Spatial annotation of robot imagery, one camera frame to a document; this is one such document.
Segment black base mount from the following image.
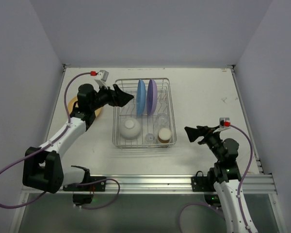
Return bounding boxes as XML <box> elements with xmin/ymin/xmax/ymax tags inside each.
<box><xmin>63</xmin><ymin>176</ymin><xmax>106</xmax><ymax>205</ymax></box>
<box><xmin>191</xmin><ymin>170</ymin><xmax>221</xmax><ymax>207</ymax></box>

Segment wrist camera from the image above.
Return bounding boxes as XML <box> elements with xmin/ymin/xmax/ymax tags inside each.
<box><xmin>95</xmin><ymin>70</ymin><xmax>109</xmax><ymax>87</ymax></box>
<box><xmin>214</xmin><ymin>117</ymin><xmax>231</xmax><ymax>133</ymax></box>

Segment purple plate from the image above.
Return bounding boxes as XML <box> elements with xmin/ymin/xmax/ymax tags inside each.
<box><xmin>146</xmin><ymin>79</ymin><xmax>158</xmax><ymax>116</ymax></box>

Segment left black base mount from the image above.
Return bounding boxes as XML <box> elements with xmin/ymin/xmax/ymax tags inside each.
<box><xmin>63</xmin><ymin>176</ymin><xmax>106</xmax><ymax>205</ymax></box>

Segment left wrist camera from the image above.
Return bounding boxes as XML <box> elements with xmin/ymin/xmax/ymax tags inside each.
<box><xmin>95</xmin><ymin>70</ymin><xmax>109</xmax><ymax>87</ymax></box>

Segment small clear glass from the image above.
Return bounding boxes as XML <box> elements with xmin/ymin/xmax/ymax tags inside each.
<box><xmin>145</xmin><ymin>133</ymin><xmax>156</xmax><ymax>144</ymax></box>

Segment metal wire dish rack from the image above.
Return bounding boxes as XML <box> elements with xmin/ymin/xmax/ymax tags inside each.
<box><xmin>113</xmin><ymin>78</ymin><xmax>177</xmax><ymax>149</ymax></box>

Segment purple cable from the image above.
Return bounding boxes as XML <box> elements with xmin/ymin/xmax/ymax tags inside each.
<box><xmin>179</xmin><ymin>119</ymin><xmax>255</xmax><ymax>233</ymax></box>
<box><xmin>0</xmin><ymin>70</ymin><xmax>121</xmax><ymax>210</ymax></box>

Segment brown white cup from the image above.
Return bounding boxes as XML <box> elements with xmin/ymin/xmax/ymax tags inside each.
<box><xmin>157</xmin><ymin>128</ymin><xmax>172</xmax><ymax>144</ymax></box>

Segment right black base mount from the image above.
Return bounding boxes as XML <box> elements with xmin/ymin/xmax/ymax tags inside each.
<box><xmin>191</xmin><ymin>170</ymin><xmax>221</xmax><ymax>207</ymax></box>

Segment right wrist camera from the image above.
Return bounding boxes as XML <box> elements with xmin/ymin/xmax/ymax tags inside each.
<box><xmin>214</xmin><ymin>117</ymin><xmax>231</xmax><ymax>133</ymax></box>

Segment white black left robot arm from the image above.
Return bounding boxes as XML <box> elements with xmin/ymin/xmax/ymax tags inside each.
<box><xmin>22</xmin><ymin>83</ymin><xmax>134</xmax><ymax>194</ymax></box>

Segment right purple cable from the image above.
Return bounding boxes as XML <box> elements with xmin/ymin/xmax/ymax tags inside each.
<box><xmin>179</xmin><ymin>119</ymin><xmax>255</xmax><ymax>233</ymax></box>

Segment aluminium front rail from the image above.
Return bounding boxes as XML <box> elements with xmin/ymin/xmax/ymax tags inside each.
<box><xmin>20</xmin><ymin>172</ymin><xmax>278</xmax><ymax>195</ymax></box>

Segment blue plate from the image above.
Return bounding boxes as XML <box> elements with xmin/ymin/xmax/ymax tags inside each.
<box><xmin>136</xmin><ymin>79</ymin><xmax>146</xmax><ymax>116</ymax></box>

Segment white bowl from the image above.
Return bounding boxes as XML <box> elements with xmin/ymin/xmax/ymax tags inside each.
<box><xmin>119</xmin><ymin>118</ymin><xmax>142</xmax><ymax>140</ymax></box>

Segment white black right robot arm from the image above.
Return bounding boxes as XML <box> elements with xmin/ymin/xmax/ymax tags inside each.
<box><xmin>184</xmin><ymin>121</ymin><xmax>258</xmax><ymax>233</ymax></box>

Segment yellow plate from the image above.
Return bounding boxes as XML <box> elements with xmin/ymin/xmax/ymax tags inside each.
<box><xmin>67</xmin><ymin>96</ymin><xmax>102</xmax><ymax>117</ymax></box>

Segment large clear glass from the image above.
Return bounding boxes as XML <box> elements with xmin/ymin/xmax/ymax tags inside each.
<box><xmin>154</xmin><ymin>113</ymin><xmax>169</xmax><ymax>130</ymax></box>

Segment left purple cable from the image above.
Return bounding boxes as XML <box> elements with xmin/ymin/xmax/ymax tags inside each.
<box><xmin>0</xmin><ymin>70</ymin><xmax>121</xmax><ymax>210</ymax></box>

